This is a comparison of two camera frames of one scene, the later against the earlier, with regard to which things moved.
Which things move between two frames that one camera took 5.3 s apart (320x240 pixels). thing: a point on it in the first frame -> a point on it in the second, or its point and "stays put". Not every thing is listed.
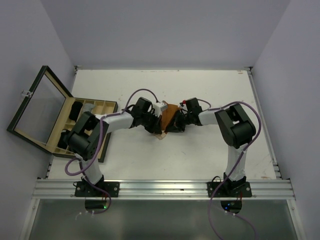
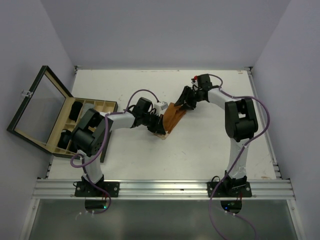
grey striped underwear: [88, 107] stays put
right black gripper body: [181, 120] -> [196, 96]
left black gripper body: [150, 121] stays put
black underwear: [75, 111] stays put
